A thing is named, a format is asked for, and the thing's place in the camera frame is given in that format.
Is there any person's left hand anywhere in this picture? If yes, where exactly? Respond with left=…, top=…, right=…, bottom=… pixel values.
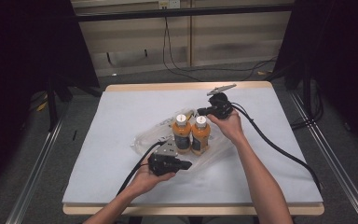
left=127, top=161, right=176, bottom=197

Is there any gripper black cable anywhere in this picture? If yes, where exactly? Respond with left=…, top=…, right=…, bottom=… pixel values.
left=116, top=140, right=168, bottom=196
left=229, top=102, right=322, bottom=191

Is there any wooden table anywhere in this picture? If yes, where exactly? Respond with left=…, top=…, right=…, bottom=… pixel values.
left=62, top=81, right=325, bottom=217

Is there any white wall socket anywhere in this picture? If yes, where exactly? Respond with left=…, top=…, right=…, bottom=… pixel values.
left=158, top=0, right=181, bottom=9

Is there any white table mat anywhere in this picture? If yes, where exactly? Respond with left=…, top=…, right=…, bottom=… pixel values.
left=62, top=87, right=324, bottom=206

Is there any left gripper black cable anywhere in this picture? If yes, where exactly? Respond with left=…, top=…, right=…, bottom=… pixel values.
left=116, top=140, right=168, bottom=196

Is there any person's right hand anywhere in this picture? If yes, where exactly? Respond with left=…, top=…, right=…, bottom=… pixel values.
left=206, top=109, right=246, bottom=146

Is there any black curtain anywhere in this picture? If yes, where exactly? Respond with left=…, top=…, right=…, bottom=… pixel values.
left=273, top=0, right=358, bottom=157
left=0, top=0, right=101, bottom=200

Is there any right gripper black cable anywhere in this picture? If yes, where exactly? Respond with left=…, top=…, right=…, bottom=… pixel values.
left=229, top=102, right=322, bottom=191

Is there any clear plastic bag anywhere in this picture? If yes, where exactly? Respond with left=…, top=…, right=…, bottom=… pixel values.
left=131, top=106, right=241, bottom=171

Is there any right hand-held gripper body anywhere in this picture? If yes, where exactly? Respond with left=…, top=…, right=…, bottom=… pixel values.
left=207, top=83, right=237, bottom=120

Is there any black horizontal bar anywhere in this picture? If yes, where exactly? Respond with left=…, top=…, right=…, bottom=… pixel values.
left=76, top=3, right=296, bottom=22

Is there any black hanging cable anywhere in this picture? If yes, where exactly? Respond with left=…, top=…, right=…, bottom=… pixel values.
left=161, top=17, right=201, bottom=82

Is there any black floor cable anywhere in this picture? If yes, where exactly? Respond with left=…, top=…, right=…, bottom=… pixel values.
left=195, top=55, right=279, bottom=82

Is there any black metal stand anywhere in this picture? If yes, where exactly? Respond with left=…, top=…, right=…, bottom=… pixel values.
left=46, top=76, right=73, bottom=132

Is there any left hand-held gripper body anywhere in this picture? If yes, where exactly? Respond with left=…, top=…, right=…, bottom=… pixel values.
left=148, top=138, right=182, bottom=177

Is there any bundle of black cables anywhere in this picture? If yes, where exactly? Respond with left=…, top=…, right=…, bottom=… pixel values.
left=290, top=78, right=324, bottom=131

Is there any orange juice bottle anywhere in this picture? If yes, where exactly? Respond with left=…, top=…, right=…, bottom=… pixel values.
left=172, top=113, right=193, bottom=154
left=190, top=115, right=212, bottom=156

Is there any aluminium floor rail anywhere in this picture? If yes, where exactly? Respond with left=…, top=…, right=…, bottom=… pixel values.
left=5, top=116, right=68, bottom=224
left=288, top=91, right=358, bottom=224

